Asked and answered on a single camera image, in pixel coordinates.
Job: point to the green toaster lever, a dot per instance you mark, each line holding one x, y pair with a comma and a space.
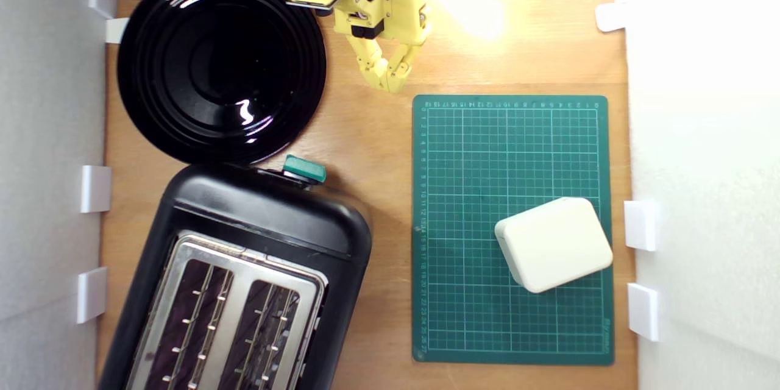
304, 169

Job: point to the black two-slot toaster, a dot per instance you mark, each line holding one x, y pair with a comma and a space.
268, 213

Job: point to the green cutting mat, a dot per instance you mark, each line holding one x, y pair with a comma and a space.
487, 164

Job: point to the black round plate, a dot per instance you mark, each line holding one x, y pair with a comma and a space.
183, 73

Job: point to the white rounded block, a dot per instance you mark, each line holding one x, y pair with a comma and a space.
554, 244

